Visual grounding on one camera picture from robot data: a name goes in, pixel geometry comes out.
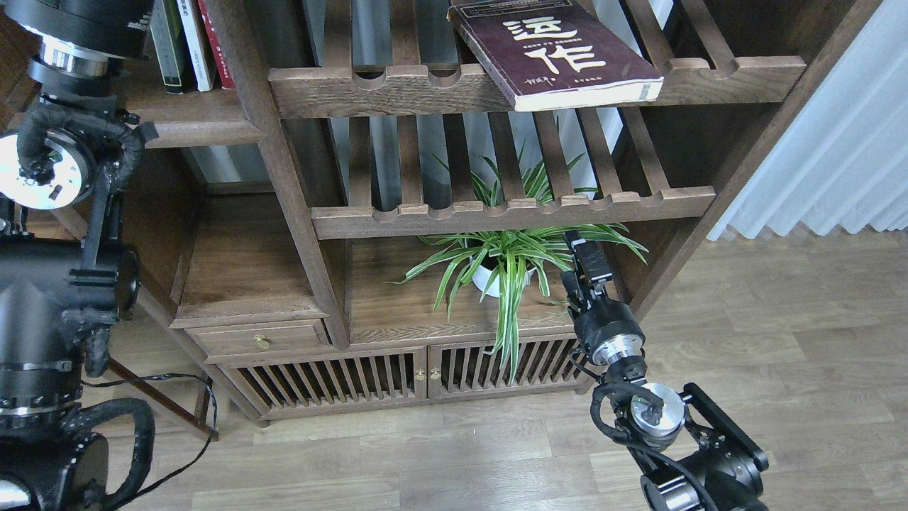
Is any white upright book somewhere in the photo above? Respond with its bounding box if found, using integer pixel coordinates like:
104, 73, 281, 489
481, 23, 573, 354
177, 1, 216, 92

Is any green spider plant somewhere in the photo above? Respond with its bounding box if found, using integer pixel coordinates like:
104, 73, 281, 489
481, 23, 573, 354
392, 155, 648, 381

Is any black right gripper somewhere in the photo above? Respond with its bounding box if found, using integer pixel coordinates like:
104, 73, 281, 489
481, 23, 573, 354
560, 231, 645, 366

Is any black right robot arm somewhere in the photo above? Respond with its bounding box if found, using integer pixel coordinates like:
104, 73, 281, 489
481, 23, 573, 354
560, 230, 769, 510

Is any red upright book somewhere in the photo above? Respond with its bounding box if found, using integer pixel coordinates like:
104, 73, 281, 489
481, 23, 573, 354
196, 0, 236, 89

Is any brass drawer knob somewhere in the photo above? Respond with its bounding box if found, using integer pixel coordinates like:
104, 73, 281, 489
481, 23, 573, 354
254, 334, 272, 350

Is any dark maroon book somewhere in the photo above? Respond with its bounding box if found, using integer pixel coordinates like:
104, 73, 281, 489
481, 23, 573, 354
448, 1, 664, 112

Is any white plant pot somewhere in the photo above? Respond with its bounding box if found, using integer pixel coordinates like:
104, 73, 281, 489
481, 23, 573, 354
472, 260, 536, 298

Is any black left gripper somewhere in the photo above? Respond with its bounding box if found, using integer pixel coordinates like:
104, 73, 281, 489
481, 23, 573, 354
4, 1, 155, 59

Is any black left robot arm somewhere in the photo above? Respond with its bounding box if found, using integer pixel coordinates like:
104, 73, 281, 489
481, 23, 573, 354
1, 1, 157, 510

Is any white curtain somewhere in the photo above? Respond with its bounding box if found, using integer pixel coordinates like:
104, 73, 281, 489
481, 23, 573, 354
707, 1, 907, 241

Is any yellow and black book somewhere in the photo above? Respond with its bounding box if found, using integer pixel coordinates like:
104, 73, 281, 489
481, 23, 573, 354
150, 1, 188, 94

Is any dark wooden bookshelf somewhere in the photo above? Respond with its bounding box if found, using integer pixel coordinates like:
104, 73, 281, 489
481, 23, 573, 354
120, 1, 880, 424

